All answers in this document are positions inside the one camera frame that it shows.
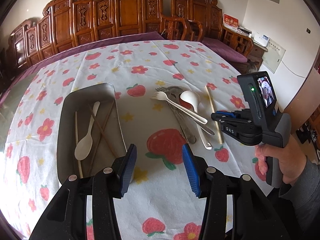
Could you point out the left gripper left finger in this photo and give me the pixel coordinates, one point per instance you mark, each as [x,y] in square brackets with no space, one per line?
[126,170]

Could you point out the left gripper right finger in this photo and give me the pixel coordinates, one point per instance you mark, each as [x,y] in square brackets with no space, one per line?
[192,169]

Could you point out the thin dark brown chopstick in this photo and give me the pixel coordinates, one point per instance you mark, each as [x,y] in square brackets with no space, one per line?
[99,140]

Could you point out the white plastic spoon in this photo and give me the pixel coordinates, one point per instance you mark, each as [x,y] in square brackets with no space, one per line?
[84,146]

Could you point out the white ceramic soup spoon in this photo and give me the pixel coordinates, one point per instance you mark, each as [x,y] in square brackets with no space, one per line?
[193,99]

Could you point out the light wooden chopstick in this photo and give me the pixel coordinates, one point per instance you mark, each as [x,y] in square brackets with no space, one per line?
[76,142]

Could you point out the white plastic fork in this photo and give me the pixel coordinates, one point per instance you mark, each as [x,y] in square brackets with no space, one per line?
[161,96]

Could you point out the large metal spoon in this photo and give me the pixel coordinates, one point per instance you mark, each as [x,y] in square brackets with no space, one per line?
[174,91]

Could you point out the grey sleeved right forearm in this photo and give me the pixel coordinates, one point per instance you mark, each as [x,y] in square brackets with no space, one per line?
[304,197]

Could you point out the person's right hand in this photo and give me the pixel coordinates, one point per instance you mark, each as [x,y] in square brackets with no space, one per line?
[292,160]

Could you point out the metal rectangular tray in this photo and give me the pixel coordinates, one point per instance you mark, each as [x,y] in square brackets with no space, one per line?
[99,97]

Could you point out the strawberry flower tablecloth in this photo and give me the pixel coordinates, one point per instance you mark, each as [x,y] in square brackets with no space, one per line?
[159,203]

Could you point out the red printed card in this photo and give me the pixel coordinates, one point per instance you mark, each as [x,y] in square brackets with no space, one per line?
[230,22]

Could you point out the wooden armchair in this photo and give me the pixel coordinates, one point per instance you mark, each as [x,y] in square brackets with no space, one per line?
[177,28]

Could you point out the purple bench cushion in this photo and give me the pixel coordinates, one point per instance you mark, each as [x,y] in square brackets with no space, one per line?
[226,52]

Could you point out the carved wooden bench back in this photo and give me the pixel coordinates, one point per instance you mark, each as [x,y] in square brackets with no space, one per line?
[67,24]

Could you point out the black camera with screen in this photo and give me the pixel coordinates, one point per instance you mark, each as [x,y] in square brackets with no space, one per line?
[259,94]

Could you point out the white wall panel box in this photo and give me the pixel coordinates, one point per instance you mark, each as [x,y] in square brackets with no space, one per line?
[274,55]

